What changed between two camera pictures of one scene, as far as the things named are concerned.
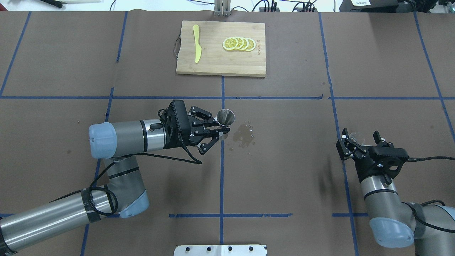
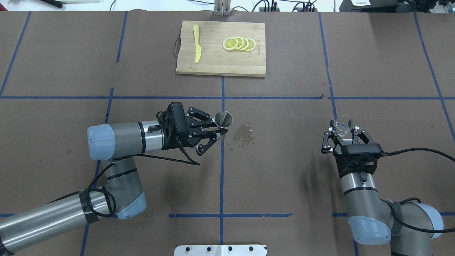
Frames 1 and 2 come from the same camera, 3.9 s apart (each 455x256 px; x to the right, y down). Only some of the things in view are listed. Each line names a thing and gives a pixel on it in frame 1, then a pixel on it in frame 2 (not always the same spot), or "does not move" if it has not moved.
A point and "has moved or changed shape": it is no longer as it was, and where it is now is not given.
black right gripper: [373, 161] → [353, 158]
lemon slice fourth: [252, 44] does not move
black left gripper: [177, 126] does not move
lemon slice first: [230, 43] does not move
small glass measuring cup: [359, 137] has moved or changed shape
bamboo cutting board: [214, 59] does not move
